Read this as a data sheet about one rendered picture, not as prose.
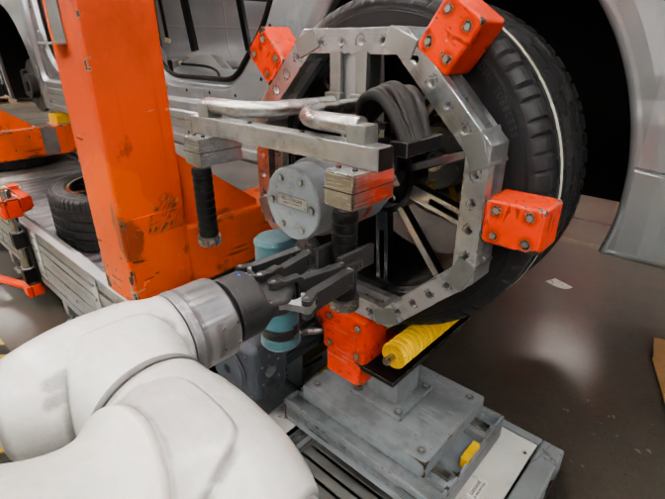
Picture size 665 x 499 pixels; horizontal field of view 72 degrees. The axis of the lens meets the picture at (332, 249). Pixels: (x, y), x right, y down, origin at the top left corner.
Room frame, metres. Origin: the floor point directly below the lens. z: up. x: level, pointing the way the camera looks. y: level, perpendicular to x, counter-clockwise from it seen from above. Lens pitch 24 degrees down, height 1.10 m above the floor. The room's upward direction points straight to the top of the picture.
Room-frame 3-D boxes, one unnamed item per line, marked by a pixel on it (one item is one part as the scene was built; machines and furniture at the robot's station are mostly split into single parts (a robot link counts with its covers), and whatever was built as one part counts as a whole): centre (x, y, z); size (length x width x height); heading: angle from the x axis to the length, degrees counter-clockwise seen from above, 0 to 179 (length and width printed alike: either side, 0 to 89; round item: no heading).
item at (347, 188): (0.59, -0.04, 0.93); 0.09 x 0.05 x 0.05; 138
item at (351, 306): (0.57, -0.02, 0.83); 0.04 x 0.04 x 0.16
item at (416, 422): (0.98, -0.16, 0.32); 0.40 x 0.30 x 0.28; 48
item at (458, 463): (0.98, -0.16, 0.13); 0.50 x 0.36 x 0.10; 48
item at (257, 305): (0.45, 0.09, 0.83); 0.09 x 0.08 x 0.07; 138
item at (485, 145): (0.86, -0.05, 0.85); 0.54 x 0.07 x 0.54; 48
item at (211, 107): (0.83, 0.11, 1.03); 0.19 x 0.18 x 0.11; 138
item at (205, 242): (0.80, 0.23, 0.83); 0.04 x 0.04 x 0.16
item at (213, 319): (0.40, 0.14, 0.83); 0.09 x 0.06 x 0.09; 48
